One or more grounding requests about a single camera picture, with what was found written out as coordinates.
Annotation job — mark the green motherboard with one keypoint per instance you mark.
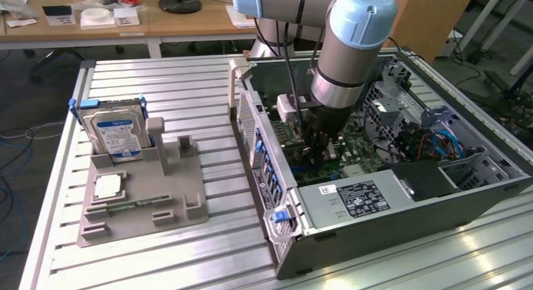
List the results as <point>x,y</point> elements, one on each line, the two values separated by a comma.
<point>362,152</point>

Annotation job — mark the white paper stack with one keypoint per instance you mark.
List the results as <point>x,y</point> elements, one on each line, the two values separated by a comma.
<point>237,18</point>

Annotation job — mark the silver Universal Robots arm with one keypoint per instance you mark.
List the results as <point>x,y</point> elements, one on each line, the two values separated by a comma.
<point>345,59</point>

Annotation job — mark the white paper label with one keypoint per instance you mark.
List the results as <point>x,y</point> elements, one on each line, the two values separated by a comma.
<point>22,22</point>

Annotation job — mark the grey parts rack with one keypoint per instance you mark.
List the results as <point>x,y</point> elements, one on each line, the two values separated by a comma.
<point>154,187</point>

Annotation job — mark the plain white box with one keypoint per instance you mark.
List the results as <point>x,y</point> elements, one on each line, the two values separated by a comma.
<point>126,17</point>

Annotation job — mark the white table frame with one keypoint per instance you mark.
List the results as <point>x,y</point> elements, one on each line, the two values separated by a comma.
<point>487,22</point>

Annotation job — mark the grey power supply unit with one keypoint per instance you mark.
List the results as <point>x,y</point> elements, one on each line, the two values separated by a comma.
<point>354,198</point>

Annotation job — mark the white box with black lid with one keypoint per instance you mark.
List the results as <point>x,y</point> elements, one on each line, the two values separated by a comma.
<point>58,15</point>

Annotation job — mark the silver CPU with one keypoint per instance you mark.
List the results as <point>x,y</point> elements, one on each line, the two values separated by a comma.
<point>109,185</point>

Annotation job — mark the black round lamp base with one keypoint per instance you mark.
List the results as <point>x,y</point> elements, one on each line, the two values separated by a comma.
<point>179,4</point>

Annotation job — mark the open black PC case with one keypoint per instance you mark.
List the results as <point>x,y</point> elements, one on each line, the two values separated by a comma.
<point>374,227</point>

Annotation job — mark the red packet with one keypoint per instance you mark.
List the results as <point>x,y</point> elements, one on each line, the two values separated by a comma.
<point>130,0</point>

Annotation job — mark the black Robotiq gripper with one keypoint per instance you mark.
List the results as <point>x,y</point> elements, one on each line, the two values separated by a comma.
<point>326,123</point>

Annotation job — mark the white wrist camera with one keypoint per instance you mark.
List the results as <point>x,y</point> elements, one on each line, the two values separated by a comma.
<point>288,107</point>

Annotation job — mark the wooden cabinet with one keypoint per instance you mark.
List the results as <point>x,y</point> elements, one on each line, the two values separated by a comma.
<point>425,22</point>

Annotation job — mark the green RAM stick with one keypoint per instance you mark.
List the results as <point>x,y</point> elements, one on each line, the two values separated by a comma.
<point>129,205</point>

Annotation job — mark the blue case latch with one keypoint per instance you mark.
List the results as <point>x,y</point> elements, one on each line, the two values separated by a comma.
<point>280,216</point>

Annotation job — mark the wooden desk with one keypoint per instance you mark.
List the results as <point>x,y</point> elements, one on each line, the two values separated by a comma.
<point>42,34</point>

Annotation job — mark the metal disk bay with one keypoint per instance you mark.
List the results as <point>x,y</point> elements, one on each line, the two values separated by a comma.
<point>392,112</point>

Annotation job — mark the white box with round insert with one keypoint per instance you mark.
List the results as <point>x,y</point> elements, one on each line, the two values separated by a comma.
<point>98,18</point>

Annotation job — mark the hard disk with blue bracket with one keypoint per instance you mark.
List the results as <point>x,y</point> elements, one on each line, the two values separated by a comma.
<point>118,132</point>

